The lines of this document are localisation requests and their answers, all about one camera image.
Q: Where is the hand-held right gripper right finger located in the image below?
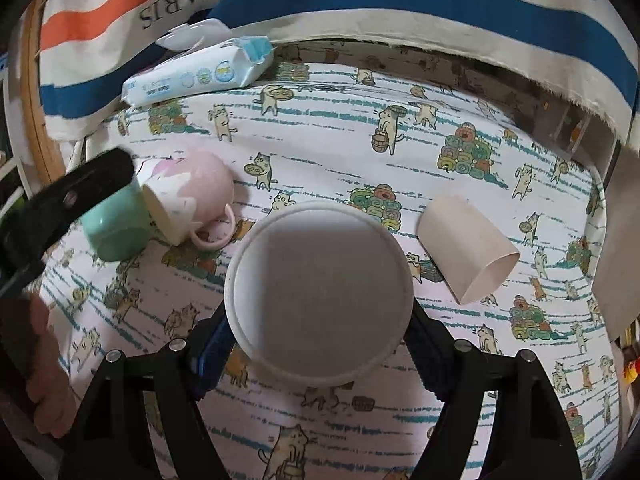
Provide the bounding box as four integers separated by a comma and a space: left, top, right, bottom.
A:
400, 303, 586, 480

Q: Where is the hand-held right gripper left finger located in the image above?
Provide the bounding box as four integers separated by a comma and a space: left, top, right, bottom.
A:
57, 303, 239, 480

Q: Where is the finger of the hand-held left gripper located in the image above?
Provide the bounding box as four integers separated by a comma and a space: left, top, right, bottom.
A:
30, 147, 136, 228

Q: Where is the white cup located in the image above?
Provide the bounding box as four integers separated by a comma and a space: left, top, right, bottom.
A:
223, 200, 416, 387

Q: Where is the mint green cup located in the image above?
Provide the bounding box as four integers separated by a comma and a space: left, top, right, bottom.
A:
81, 180, 151, 262

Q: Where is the beige cup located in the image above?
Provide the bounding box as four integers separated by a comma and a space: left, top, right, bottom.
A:
416, 195, 522, 306

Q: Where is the person's left hand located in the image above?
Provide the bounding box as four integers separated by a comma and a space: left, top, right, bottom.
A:
24, 292, 77, 439

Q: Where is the wooden hoop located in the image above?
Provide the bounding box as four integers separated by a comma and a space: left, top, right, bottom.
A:
19, 0, 67, 187

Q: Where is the pink and white mug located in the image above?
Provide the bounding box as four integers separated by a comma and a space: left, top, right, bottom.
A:
141, 151, 237, 252

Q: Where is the wet wipes packet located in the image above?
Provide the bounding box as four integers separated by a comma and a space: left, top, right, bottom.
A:
121, 36, 275, 107

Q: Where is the white plastic lid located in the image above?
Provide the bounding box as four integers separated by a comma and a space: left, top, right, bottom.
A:
155, 18, 233, 53

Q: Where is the red and yellow small object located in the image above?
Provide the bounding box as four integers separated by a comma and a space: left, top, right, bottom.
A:
619, 317, 640, 388

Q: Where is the cat printed blanket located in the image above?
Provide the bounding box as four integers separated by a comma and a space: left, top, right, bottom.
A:
37, 42, 622, 480

